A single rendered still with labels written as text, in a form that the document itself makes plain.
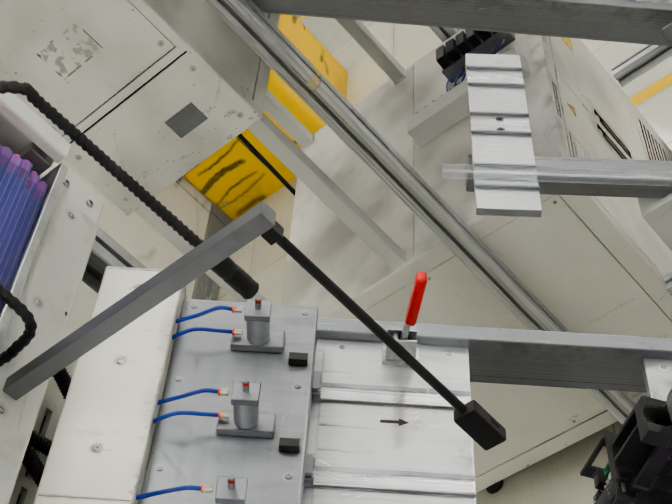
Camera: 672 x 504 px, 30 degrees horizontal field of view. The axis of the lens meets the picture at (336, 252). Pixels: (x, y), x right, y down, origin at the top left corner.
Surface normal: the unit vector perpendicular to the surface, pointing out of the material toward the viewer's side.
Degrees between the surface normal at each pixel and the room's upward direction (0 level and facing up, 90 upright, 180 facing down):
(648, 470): 90
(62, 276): 90
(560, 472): 0
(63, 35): 90
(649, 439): 90
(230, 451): 43
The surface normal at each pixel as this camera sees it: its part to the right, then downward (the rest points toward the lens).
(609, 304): -0.05, 0.61
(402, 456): 0.04, -0.79
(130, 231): 0.76, -0.49
